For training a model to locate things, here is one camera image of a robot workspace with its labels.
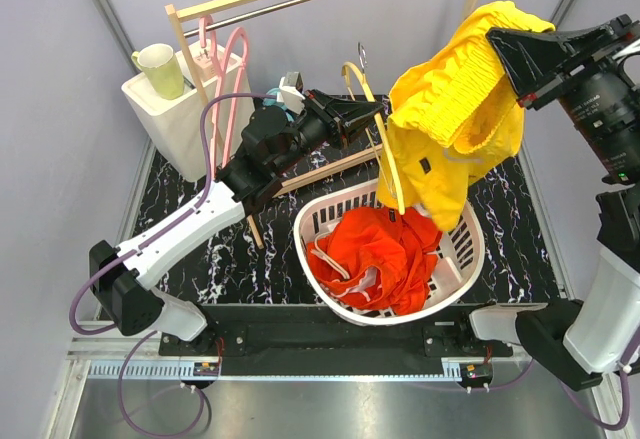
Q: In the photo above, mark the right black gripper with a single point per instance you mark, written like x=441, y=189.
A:
x=533, y=57

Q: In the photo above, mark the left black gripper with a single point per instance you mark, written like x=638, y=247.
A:
x=333, y=111

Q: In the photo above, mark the yellow wire hanger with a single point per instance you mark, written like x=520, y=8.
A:
x=383, y=155

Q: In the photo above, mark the yellow shorts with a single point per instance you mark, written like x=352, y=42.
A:
x=454, y=118

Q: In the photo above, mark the pink plastic hanger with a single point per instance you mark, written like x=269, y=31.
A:
x=220, y=64

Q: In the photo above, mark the orange shorts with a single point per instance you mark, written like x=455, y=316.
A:
x=376, y=258

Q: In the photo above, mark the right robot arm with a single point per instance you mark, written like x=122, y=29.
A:
x=580, y=341

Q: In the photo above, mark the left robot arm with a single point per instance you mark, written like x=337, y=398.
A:
x=123, y=278

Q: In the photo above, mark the teal headphones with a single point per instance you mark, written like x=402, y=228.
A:
x=271, y=99

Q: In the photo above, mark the white storage box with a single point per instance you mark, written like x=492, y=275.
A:
x=174, y=125

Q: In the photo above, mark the white plastic laundry basket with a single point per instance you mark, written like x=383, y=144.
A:
x=461, y=254

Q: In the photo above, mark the pale yellow cup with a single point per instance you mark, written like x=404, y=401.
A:
x=160, y=65

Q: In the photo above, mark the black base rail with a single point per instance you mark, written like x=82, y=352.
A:
x=311, y=342

